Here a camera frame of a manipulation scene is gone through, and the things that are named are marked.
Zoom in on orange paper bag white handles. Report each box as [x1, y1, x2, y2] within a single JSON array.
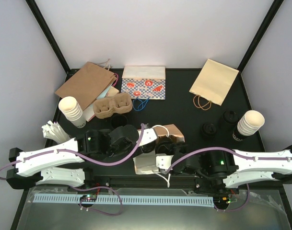
[[133, 124, 187, 188]]

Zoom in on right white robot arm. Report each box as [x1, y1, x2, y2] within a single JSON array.
[[165, 145, 292, 196]]

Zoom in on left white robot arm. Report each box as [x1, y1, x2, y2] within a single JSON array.
[[5, 125, 158, 191]]

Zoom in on black coffee cup open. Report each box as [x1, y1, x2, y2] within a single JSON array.
[[110, 114, 128, 129]]

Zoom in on black cup lid stack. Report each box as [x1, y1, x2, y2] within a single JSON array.
[[200, 123, 217, 138]]

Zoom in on right base circuit board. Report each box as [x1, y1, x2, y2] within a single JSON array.
[[213, 196, 238, 204]]

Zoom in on base circuit board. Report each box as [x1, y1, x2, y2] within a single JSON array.
[[80, 195, 97, 202], [213, 196, 238, 204]]

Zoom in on black lidded cup right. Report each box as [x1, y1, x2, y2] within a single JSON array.
[[218, 110, 239, 132]]

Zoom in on pink white paper bag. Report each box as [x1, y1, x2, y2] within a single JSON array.
[[83, 73, 119, 122]]

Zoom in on blue checkered paper bag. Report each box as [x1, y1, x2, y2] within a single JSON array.
[[121, 66, 166, 100]]

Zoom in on right stack paper cups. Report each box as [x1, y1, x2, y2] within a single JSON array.
[[232, 110, 265, 142]]

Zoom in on stack paper cups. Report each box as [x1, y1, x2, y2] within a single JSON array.
[[58, 96, 86, 128], [232, 110, 265, 142]]

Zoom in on left base circuit board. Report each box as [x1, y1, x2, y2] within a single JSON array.
[[80, 195, 97, 202]]

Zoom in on brown kraft paper bag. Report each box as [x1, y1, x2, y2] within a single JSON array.
[[55, 62, 116, 110]]

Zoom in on left stack paper cups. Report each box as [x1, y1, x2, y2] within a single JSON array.
[[58, 96, 86, 128]]

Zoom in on white wrapped straws bundle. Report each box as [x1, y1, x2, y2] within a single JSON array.
[[42, 121, 70, 144]]

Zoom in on light blue cable duct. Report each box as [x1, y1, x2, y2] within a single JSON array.
[[33, 194, 214, 207]]

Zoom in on tan paper bag brown handles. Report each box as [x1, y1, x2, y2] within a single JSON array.
[[189, 59, 239, 111]]

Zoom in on left black frame post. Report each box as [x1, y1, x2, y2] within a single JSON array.
[[25, 0, 70, 74]]

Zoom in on black frame post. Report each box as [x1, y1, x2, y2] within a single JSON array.
[[25, 0, 70, 74], [237, 0, 284, 72]]

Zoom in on right black frame post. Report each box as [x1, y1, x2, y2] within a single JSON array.
[[237, 0, 284, 72]]

